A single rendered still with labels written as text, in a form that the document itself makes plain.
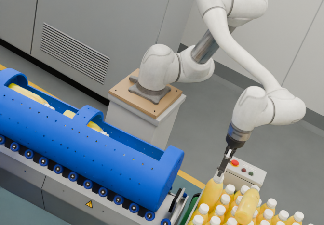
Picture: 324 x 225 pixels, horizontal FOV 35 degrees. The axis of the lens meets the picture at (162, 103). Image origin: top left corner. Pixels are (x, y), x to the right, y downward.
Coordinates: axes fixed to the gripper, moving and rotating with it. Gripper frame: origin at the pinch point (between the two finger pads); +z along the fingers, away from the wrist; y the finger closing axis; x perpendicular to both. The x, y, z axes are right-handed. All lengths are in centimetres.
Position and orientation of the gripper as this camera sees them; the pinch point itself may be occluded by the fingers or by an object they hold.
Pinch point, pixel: (221, 171)
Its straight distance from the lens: 211.3
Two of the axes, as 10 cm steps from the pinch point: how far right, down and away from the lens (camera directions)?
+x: 8.9, 4.2, -1.8
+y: -3.8, 4.7, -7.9
